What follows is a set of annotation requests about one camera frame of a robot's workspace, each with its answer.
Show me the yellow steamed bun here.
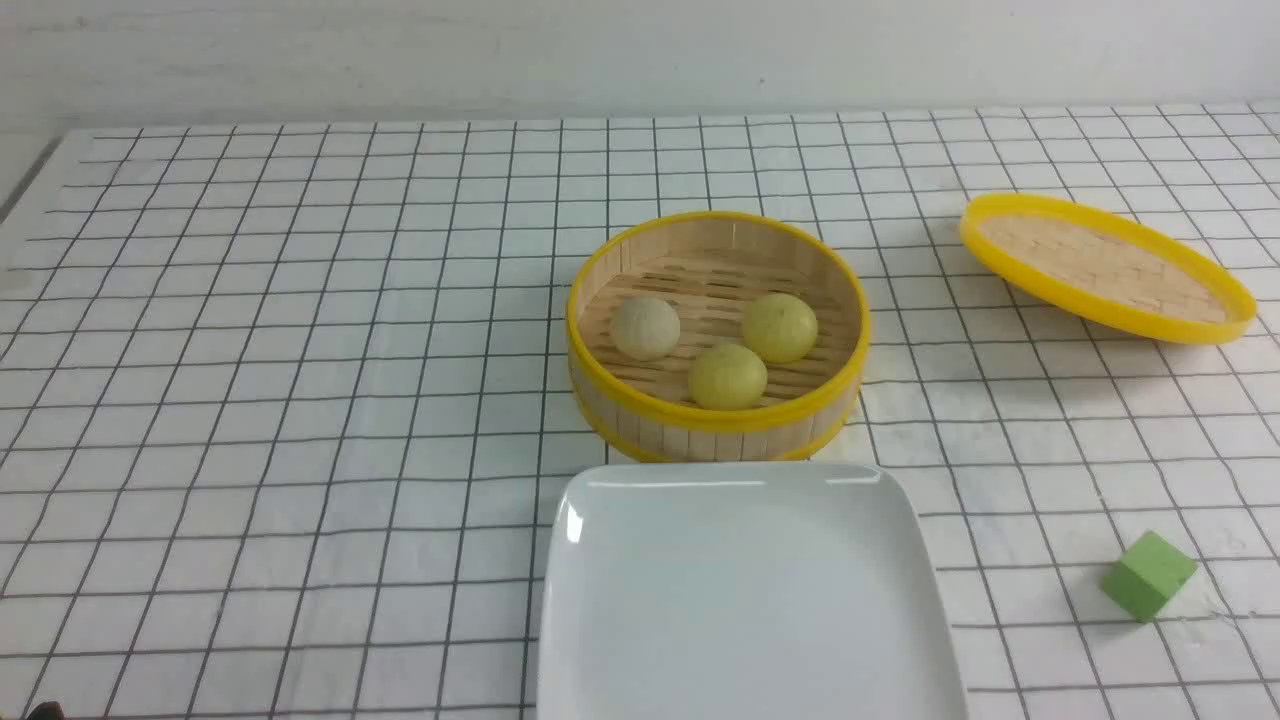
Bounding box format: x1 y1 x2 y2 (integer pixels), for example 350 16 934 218
741 293 819 364
687 343 768 411

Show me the white square plate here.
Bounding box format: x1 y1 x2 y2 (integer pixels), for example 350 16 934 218
536 461 970 719

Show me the green cube block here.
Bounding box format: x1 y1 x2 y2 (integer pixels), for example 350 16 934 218
1100 530 1198 623

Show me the white grid-pattern tablecloth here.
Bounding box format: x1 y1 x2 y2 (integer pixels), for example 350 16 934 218
1 101 1279 719

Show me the pale white steamed bun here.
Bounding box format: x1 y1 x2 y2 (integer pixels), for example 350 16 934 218
609 295 682 361

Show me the yellow-rimmed bamboo steamer lid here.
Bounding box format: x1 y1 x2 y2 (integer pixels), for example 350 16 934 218
959 193 1257 345

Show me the yellow steamed bun front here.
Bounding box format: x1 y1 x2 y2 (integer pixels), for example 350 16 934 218
687 343 768 411

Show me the yellow-rimmed bamboo steamer basket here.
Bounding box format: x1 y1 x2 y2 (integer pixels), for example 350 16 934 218
564 211 872 462

